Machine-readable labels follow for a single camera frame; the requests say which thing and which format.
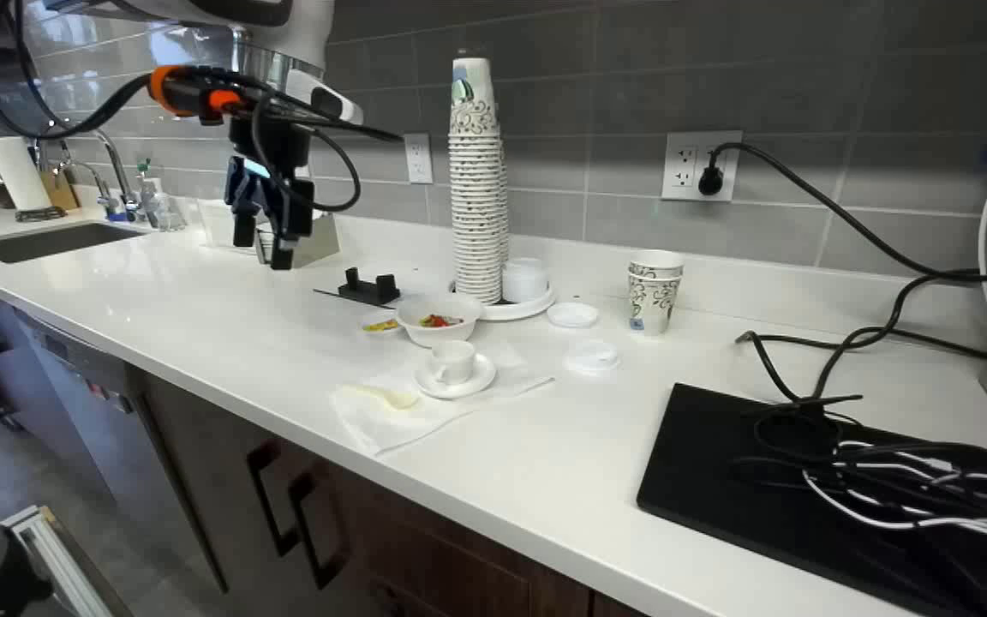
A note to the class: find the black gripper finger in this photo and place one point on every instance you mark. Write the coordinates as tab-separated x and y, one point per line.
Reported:
281	248
243	229

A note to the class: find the cabinet door handles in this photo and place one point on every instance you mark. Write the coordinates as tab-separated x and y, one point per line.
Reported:
300	510

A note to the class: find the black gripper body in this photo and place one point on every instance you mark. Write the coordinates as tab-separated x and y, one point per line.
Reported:
260	172

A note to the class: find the white saucer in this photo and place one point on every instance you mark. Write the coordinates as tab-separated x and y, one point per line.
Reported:
482	381

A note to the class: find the white wall outlet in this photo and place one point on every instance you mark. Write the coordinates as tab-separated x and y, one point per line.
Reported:
691	153

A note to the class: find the kitchen sink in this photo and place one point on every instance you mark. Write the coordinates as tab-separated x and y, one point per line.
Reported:
58	242

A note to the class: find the white plate under cups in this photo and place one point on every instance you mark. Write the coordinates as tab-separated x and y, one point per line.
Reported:
519	310

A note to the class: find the black clip holder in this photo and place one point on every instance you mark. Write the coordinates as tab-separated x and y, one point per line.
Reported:
373	293

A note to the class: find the white bowl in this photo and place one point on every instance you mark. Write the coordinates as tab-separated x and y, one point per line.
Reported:
414	305

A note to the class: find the tall patterned cup stack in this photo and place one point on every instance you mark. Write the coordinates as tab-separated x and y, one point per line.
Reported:
476	178

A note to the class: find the chrome faucet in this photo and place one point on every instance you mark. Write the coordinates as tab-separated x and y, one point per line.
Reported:
126	200

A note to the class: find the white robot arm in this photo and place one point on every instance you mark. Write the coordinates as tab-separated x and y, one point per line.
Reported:
273	97

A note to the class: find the white plastic lid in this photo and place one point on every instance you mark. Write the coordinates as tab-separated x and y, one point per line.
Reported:
591	357
574	313

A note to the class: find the white espresso cup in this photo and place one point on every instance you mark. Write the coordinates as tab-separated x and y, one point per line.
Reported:
449	366

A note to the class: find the small white dish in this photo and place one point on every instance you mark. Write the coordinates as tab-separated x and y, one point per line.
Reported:
382	327

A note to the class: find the two stacked coffee cups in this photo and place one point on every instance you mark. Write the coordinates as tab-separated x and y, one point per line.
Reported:
651	281

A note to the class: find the black tray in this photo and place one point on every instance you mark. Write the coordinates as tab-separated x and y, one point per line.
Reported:
893	516

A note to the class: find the white paper napkin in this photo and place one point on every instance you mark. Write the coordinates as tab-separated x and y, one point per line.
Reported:
390	414

